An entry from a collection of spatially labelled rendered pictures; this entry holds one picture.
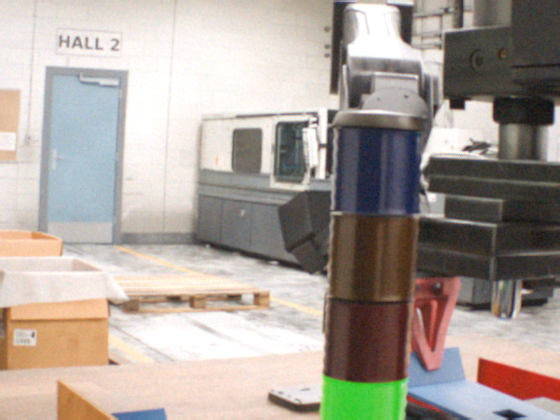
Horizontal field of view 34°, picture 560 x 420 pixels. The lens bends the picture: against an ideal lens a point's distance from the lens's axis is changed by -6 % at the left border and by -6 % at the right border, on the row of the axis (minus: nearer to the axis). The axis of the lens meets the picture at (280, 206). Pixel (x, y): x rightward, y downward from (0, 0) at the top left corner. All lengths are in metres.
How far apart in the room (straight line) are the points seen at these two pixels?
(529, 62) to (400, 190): 0.23
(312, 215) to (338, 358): 0.34
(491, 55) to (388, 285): 0.29
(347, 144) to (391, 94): 0.35
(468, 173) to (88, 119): 11.19
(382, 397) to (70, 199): 11.39
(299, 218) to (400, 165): 0.36
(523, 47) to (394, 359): 0.27
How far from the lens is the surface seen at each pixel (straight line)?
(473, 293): 7.61
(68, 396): 0.83
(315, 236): 0.72
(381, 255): 0.38
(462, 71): 0.66
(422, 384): 0.77
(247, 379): 1.18
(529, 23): 0.59
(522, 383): 1.04
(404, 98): 0.74
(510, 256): 0.60
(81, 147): 11.77
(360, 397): 0.39
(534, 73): 0.59
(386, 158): 0.38
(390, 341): 0.39
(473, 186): 0.66
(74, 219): 11.78
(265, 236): 10.57
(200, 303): 7.12
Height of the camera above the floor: 1.18
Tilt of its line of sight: 3 degrees down
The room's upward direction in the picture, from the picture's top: 2 degrees clockwise
